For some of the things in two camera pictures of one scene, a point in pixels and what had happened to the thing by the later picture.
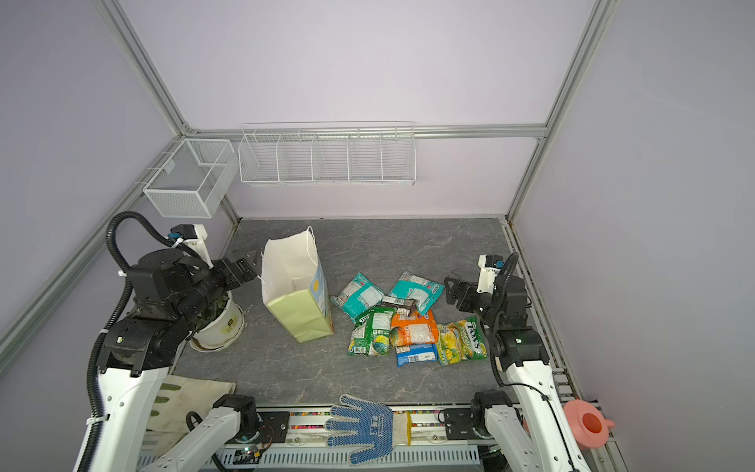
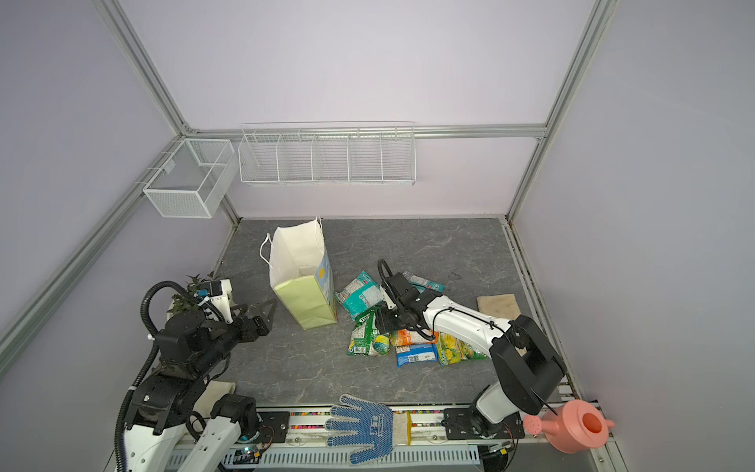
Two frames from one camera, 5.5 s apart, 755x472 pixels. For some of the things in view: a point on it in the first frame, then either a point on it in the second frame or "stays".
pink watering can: [587, 424] stays
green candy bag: [371, 335] stays
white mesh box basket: [195, 179] stays
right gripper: [469, 288] → [383, 321]
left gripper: [235, 278] → [251, 333]
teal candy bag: [359, 297] stays
